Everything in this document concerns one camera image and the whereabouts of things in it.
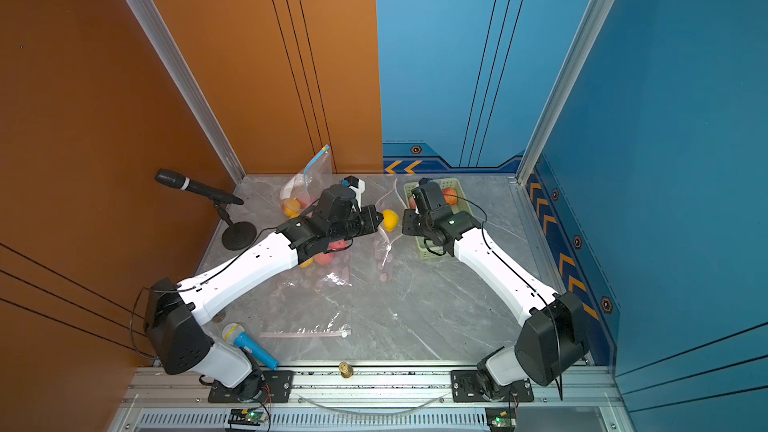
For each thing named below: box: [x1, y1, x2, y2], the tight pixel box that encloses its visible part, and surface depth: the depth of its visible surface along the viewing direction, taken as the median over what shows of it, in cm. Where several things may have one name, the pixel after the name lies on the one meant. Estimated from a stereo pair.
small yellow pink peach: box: [382, 209, 399, 232], surface depth 86 cm
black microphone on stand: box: [155, 169, 257, 251], surface depth 93 cm
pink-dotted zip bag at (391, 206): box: [372, 178, 406, 283], surface depth 85 cm
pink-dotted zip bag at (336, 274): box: [279, 248, 355, 289], surface depth 93 cm
